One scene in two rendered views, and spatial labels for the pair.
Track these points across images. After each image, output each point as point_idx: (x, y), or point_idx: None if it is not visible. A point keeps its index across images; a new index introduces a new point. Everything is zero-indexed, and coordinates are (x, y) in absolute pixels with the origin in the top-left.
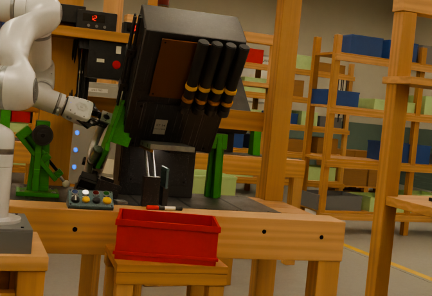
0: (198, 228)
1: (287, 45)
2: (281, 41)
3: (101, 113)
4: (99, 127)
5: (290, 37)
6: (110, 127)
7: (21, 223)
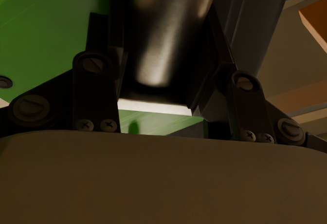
0: None
1: None
2: None
3: (167, 113)
4: None
5: None
6: (44, 46)
7: None
